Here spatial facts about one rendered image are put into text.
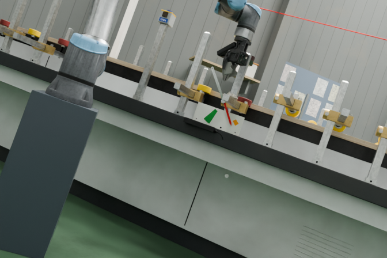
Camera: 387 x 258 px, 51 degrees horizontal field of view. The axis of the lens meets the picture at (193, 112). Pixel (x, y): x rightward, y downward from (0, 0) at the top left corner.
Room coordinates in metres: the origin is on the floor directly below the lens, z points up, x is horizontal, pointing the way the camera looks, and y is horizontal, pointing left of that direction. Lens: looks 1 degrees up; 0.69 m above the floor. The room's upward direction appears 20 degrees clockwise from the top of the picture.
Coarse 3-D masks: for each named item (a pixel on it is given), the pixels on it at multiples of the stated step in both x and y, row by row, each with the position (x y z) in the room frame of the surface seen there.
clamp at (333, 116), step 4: (324, 112) 1.95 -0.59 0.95; (328, 112) 1.95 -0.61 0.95; (332, 112) 1.94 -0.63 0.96; (336, 112) 1.93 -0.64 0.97; (324, 116) 1.95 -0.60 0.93; (328, 116) 1.94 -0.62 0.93; (332, 116) 1.94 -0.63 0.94; (336, 116) 1.93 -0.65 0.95; (348, 116) 1.92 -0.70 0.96; (332, 120) 1.93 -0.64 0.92; (336, 120) 1.93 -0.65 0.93; (348, 120) 1.91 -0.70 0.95; (352, 120) 1.91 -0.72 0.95; (340, 124) 1.96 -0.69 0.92; (344, 124) 1.92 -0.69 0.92; (348, 124) 1.91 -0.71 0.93
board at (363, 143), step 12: (0, 24) 2.85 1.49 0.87; (108, 60) 2.57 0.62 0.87; (120, 60) 2.54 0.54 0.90; (156, 72) 2.46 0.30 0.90; (216, 96) 2.34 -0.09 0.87; (252, 108) 2.27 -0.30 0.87; (264, 108) 2.25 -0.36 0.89; (288, 120) 2.20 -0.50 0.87; (300, 120) 2.19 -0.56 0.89; (336, 132) 2.13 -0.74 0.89; (360, 144) 2.09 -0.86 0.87; (372, 144) 2.07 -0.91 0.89
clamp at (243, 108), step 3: (240, 102) 2.07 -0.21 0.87; (222, 105) 2.11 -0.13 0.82; (228, 105) 2.09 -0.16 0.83; (240, 105) 2.07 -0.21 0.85; (243, 105) 2.07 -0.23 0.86; (246, 105) 2.06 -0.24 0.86; (231, 108) 2.08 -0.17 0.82; (234, 108) 2.08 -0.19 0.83; (240, 108) 2.07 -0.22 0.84; (243, 108) 2.07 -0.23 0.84; (246, 108) 2.08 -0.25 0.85; (237, 111) 2.11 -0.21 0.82; (240, 111) 2.07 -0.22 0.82; (243, 111) 2.06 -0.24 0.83; (246, 111) 2.11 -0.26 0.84
